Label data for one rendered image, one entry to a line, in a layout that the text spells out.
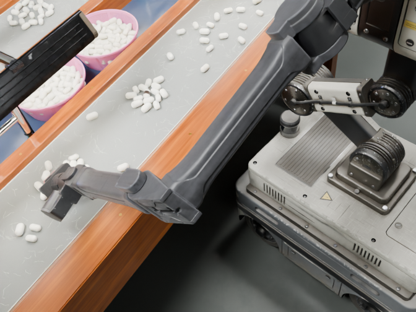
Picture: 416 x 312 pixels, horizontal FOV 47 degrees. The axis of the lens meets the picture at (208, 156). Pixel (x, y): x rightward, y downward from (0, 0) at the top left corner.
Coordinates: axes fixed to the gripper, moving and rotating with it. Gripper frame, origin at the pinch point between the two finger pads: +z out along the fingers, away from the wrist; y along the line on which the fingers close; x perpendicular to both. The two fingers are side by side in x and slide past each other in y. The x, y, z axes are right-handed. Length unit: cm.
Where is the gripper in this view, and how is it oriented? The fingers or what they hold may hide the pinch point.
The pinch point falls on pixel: (51, 185)
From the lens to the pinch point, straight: 142.0
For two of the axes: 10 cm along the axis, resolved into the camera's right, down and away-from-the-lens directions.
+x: 6.0, 7.2, 3.4
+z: -5.7, 0.9, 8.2
